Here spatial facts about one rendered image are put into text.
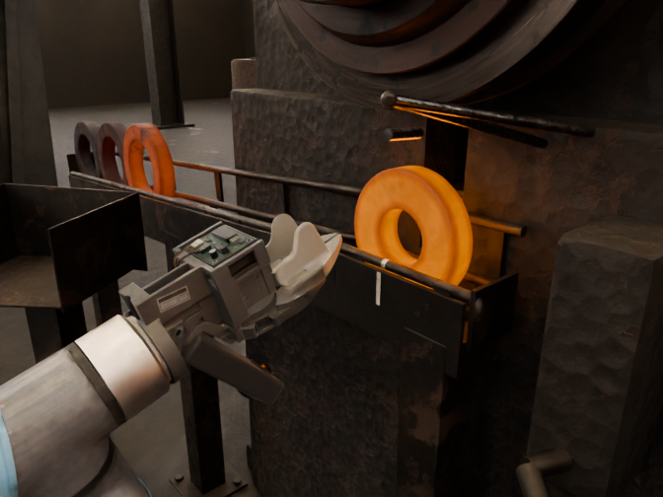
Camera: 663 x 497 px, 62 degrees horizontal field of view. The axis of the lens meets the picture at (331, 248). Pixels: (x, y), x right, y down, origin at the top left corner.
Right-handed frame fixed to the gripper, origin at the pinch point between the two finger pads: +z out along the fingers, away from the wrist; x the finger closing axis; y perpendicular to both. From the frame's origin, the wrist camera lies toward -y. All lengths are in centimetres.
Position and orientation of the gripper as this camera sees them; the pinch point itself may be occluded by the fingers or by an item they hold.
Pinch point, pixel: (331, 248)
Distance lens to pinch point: 56.0
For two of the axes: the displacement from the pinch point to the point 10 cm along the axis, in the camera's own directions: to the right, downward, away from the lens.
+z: 7.2, -5.0, 4.8
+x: -6.5, -2.6, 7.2
